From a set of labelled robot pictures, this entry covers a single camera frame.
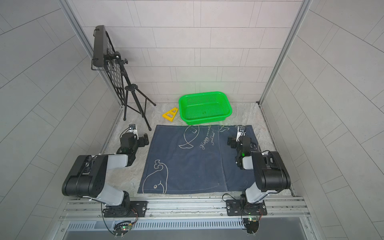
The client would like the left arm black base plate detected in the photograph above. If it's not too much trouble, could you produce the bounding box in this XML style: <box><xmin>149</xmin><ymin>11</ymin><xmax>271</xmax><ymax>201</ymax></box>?
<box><xmin>102</xmin><ymin>201</ymin><xmax>148</xmax><ymax>218</ymax></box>

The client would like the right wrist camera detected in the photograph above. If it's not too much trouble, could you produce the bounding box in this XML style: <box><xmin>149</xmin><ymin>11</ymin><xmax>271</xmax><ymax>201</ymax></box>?
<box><xmin>237</xmin><ymin>126</ymin><xmax>247</xmax><ymax>139</ymax></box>

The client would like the green circuit board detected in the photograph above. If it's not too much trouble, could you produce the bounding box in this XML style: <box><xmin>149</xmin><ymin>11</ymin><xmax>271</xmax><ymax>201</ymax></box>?
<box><xmin>113</xmin><ymin>221</ymin><xmax>133</xmax><ymax>238</ymax></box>
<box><xmin>242</xmin><ymin>218</ymin><xmax>260</xmax><ymax>235</ymax></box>

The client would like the left green circuit board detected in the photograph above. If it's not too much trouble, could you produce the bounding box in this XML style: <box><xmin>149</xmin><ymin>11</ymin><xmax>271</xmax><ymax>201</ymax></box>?
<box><xmin>113</xmin><ymin>221</ymin><xmax>133</xmax><ymax>238</ymax></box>

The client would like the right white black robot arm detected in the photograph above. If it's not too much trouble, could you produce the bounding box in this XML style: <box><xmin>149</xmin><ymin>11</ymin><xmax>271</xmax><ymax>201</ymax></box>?
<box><xmin>227</xmin><ymin>136</ymin><xmax>291</xmax><ymax>204</ymax></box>

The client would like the dark blue whale pillowcase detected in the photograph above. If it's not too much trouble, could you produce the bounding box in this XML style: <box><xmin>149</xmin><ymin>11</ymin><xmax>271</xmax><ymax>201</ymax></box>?
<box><xmin>138</xmin><ymin>125</ymin><xmax>255</xmax><ymax>195</ymax></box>

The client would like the black tripod stand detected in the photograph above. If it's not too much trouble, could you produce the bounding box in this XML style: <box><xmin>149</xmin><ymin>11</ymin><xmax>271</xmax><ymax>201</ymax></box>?
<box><xmin>116</xmin><ymin>52</ymin><xmax>156</xmax><ymax>131</ymax></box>

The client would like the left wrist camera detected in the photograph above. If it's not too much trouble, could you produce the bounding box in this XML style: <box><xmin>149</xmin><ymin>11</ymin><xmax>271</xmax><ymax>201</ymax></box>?
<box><xmin>126</xmin><ymin>124</ymin><xmax>139</xmax><ymax>136</ymax></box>

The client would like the aluminium rail frame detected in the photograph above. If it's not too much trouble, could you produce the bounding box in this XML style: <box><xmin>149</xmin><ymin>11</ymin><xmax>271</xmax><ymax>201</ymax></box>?
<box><xmin>53</xmin><ymin>196</ymin><xmax>316</xmax><ymax>240</ymax></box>

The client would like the green plastic basket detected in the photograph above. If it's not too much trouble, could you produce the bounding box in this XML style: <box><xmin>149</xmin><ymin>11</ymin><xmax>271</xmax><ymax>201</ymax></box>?
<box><xmin>179</xmin><ymin>92</ymin><xmax>233</xmax><ymax>125</ymax></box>

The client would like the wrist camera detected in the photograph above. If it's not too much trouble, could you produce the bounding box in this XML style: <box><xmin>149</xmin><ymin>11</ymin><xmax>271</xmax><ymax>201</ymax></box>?
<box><xmin>126</xmin><ymin>124</ymin><xmax>139</xmax><ymax>136</ymax></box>
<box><xmin>237</xmin><ymin>126</ymin><xmax>247</xmax><ymax>139</ymax></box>

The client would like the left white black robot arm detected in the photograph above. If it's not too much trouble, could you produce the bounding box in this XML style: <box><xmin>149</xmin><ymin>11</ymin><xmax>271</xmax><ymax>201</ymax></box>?
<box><xmin>62</xmin><ymin>130</ymin><xmax>149</xmax><ymax>210</ymax></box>

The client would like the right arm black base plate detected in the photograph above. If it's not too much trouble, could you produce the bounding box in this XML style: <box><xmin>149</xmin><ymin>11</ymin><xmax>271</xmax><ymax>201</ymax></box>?
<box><xmin>225</xmin><ymin>199</ymin><xmax>268</xmax><ymax>217</ymax></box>

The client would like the right green circuit board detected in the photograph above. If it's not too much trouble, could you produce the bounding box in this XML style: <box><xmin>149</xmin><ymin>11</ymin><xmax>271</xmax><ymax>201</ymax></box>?
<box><xmin>242</xmin><ymin>218</ymin><xmax>260</xmax><ymax>235</ymax></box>

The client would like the black perforated panel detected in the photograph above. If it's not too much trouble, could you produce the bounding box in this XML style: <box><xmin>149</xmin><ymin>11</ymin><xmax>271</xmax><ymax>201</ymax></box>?
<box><xmin>91</xmin><ymin>25</ymin><xmax>125</xmax><ymax>105</ymax></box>

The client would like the yellow triangular plastic piece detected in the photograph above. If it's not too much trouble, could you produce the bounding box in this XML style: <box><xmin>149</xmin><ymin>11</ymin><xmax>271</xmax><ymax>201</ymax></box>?
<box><xmin>162</xmin><ymin>108</ymin><xmax>179</xmax><ymax>122</ymax></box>

